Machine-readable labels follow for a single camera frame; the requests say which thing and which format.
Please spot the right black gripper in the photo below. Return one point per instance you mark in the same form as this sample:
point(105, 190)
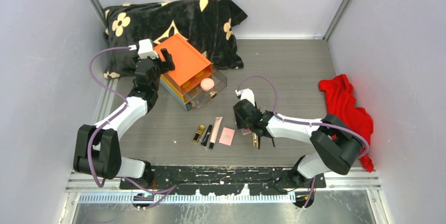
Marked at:
point(240, 123)

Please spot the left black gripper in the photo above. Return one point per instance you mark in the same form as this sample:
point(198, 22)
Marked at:
point(169, 65)

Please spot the pink eyeshadow palette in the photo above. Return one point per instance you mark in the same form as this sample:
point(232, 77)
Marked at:
point(245, 131)

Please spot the pink square card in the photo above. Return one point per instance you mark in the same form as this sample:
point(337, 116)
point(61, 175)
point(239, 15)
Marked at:
point(226, 137)

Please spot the orange drawer organizer box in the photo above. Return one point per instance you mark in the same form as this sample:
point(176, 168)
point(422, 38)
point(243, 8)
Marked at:
point(191, 67)

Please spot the pink cream tube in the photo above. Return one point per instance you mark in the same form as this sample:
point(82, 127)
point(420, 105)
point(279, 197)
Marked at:
point(214, 132)

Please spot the clear top drawer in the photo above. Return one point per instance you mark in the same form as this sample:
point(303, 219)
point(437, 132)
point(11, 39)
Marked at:
point(200, 90)

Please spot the gold lipstick case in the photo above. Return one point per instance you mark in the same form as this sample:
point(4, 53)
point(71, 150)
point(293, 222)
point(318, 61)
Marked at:
point(199, 132)

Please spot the black mascara tube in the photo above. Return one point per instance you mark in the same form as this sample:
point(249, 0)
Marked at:
point(207, 135)

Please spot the round pink blush compact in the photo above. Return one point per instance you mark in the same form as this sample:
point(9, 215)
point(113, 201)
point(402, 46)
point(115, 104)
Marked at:
point(207, 84)

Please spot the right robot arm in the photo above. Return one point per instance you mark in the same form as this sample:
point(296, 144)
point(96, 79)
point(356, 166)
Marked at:
point(336, 146)

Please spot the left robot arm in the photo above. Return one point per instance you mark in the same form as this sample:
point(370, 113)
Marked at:
point(97, 150)

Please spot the gold makeup pencil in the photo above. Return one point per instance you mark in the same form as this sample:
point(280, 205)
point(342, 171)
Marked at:
point(255, 140)

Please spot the black floral plush pillow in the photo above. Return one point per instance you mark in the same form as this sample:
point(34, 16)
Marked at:
point(206, 24)

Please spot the red cloth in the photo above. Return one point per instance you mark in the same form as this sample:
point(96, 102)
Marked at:
point(341, 102)

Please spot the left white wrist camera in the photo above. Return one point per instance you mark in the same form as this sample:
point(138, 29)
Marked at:
point(146, 49)

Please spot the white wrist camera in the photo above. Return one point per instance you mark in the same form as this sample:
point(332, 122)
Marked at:
point(246, 94)
point(146, 49)

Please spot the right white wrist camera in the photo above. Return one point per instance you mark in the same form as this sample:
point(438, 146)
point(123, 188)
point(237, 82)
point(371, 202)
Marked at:
point(246, 94)

